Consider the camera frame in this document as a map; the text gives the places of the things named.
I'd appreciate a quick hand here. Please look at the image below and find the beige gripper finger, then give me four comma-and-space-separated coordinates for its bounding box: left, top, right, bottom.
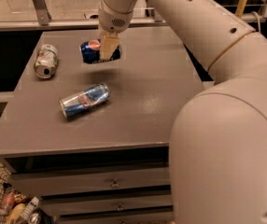
97, 25, 105, 40
100, 33, 119, 60

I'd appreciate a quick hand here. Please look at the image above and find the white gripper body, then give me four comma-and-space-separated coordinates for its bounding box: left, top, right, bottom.
98, 0, 134, 33

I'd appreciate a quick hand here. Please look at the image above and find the blue Pepsi can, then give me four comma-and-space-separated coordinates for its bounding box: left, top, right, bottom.
79, 39, 121, 64

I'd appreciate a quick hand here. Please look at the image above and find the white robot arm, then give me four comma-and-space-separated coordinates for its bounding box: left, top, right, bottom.
99, 0, 267, 224

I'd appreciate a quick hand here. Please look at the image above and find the blue silver Red Bull can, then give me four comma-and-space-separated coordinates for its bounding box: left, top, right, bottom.
59, 83, 110, 119

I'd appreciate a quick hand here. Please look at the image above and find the green white 7up can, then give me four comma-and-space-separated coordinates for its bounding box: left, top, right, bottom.
34, 44, 58, 79

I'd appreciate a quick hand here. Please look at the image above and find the grey drawer cabinet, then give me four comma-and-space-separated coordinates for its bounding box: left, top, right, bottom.
0, 27, 203, 220

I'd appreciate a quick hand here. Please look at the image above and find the wooden pole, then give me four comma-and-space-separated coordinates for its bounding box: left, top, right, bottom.
235, 0, 247, 18

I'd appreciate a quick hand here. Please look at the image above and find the top grey drawer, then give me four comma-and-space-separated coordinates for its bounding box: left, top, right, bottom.
9, 167, 170, 196

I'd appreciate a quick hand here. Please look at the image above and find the grey drawer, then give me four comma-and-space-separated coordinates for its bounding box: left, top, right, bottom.
41, 194, 172, 217
58, 211, 173, 224
9, 167, 170, 196

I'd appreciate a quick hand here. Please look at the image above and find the middle grey drawer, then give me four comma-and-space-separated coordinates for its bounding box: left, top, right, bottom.
41, 194, 172, 217

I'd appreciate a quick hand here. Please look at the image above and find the bottom grey drawer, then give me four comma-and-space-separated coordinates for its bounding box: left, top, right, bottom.
58, 211, 173, 224

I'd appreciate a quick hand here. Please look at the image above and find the plastic bottle in basket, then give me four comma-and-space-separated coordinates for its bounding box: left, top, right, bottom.
0, 185, 15, 216

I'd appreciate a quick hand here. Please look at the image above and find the white carton in basket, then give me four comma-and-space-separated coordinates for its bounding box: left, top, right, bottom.
16, 197, 39, 224

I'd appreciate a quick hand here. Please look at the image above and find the yellow packet in basket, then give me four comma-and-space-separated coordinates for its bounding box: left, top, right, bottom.
6, 203, 25, 224

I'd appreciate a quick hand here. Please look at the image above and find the metal railing frame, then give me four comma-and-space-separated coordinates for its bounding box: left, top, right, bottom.
0, 0, 267, 31

